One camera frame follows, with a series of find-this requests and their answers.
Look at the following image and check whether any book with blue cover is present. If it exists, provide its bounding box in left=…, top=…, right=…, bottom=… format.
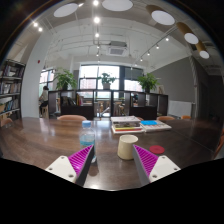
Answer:
left=140, top=120, right=171, bottom=132

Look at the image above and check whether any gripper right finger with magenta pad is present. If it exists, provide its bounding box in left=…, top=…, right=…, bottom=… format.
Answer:
left=133, top=145, right=180, bottom=186

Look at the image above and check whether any red round coaster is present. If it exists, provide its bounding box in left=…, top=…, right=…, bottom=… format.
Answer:
left=149, top=145, right=165, bottom=154

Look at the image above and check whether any orange chair back right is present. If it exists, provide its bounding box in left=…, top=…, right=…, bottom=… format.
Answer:
left=156, top=116, right=175, bottom=121

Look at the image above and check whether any orange chair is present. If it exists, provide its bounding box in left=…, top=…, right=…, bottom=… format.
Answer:
left=181, top=115, right=191, bottom=119
left=57, top=115, right=87, bottom=121
left=156, top=116, right=175, bottom=121

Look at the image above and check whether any left potted plant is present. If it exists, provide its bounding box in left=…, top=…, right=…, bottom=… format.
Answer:
left=54, top=68, right=77, bottom=90

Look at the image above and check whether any stack of books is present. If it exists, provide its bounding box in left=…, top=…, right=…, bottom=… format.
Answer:
left=111, top=116, right=143, bottom=134

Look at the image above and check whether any cream ceramic cup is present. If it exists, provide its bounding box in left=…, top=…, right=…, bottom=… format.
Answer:
left=117, top=134, right=138, bottom=160

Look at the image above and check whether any dark low shelf unit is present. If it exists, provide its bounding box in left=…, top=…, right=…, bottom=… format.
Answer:
left=48, top=89, right=168, bottom=120

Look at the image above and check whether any tall bookshelf at left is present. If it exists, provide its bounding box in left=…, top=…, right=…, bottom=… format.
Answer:
left=0, top=59, right=26, bottom=121

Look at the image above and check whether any orange chair back left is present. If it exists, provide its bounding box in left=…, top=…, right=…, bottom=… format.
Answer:
left=57, top=115, right=87, bottom=121

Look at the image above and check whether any middle potted plant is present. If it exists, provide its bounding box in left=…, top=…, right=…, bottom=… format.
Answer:
left=98, top=73, right=116, bottom=90

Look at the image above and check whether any right potted plant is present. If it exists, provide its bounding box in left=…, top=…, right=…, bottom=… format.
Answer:
left=137, top=73, right=159, bottom=93

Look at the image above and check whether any ceiling air conditioner unit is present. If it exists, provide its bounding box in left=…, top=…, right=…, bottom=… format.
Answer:
left=107, top=41, right=127, bottom=56

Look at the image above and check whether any white radiator panel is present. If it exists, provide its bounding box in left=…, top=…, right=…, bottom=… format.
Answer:
left=168, top=100, right=194, bottom=117

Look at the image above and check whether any orange chair far right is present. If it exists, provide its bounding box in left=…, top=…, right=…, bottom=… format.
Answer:
left=181, top=115, right=191, bottom=119

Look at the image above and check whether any seated person in background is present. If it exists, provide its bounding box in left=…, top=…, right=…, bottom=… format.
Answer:
left=39, top=86, right=49, bottom=110

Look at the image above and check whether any clear plastic water bottle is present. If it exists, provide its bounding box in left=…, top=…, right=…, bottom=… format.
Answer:
left=78, top=120, right=98, bottom=164

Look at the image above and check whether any potted plant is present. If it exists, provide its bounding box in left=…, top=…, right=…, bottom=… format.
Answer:
left=137, top=73, right=159, bottom=93
left=54, top=68, right=77, bottom=90
left=98, top=73, right=116, bottom=90

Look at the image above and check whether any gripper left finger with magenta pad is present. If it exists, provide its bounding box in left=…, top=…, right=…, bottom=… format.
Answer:
left=46, top=145, right=94, bottom=186

